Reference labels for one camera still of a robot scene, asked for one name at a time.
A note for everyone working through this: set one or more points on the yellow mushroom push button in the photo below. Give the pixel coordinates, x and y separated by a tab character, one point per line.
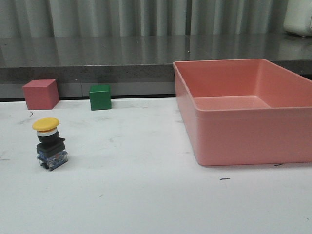
51	149

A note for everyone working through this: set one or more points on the grey stone counter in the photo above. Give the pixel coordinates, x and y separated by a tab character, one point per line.
139	66

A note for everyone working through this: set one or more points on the green cube block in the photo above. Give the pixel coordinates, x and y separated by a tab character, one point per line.
100	97

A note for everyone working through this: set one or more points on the pink plastic bin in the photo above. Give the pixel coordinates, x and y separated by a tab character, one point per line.
244	111

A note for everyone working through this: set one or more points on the pink cube block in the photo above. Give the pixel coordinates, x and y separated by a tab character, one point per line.
41	94

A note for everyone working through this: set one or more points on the grey curtain backdrop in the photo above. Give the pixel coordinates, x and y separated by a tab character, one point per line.
122	18

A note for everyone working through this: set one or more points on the white appliance on counter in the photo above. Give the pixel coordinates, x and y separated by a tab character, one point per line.
298	18

